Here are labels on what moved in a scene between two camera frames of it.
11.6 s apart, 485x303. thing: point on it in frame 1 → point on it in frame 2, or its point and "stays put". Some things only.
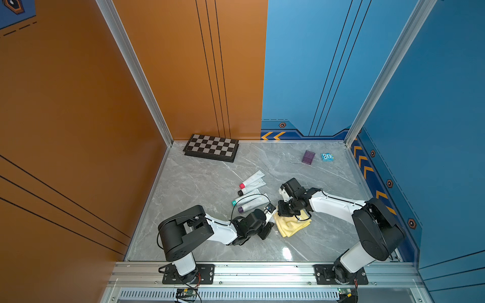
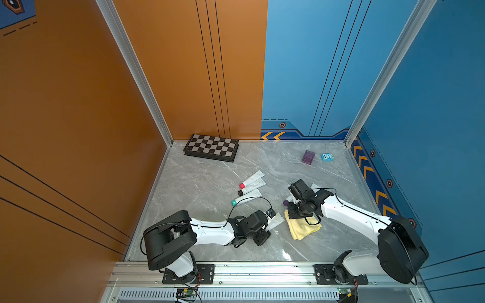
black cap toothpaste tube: (251, 187) stays put
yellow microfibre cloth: (288, 226) → (300, 228)
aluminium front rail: (155, 274) stays put
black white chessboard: (216, 148) stays put
